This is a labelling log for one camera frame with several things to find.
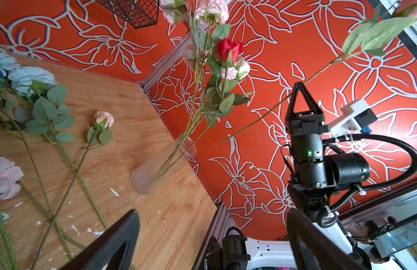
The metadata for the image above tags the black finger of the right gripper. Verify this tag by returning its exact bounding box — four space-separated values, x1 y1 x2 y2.
286 82 305 118
300 82 324 117

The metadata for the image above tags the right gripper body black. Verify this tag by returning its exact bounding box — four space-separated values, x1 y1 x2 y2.
285 111 330 159

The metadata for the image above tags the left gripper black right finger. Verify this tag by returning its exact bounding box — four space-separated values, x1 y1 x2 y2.
287 209 364 270

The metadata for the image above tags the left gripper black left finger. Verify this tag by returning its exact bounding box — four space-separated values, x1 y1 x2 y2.
62 209 140 270

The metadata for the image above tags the white rose stem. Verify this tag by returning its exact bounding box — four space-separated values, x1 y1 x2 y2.
187 55 254 135

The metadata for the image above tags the clear ribbed glass vase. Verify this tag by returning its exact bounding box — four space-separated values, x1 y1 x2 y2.
130 135 197 195

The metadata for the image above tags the pink rose stem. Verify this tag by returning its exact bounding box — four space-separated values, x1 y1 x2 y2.
229 1 417 148

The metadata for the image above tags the peach rose stem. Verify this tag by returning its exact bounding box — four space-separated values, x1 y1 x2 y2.
29 110 115 270

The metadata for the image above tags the red rose stem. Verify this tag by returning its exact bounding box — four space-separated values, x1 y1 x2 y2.
180 37 252 142

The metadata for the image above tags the pink peony stem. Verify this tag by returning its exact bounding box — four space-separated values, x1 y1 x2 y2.
160 1 240 150

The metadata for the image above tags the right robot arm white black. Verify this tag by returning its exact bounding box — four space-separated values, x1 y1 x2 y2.
193 82 417 270

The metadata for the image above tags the pile of artificial flowers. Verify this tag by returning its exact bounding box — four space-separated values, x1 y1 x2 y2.
0 47 90 270

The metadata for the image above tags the monitor in background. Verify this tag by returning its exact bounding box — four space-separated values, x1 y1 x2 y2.
374 214 417 258

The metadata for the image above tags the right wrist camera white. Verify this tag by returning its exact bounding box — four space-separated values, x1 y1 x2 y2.
329 99 378 137

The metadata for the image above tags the aluminium frame post right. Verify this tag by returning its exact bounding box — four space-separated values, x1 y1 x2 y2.
140 33 191 92

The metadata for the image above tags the black wire basket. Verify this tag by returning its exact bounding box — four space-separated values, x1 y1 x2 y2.
96 0 160 29

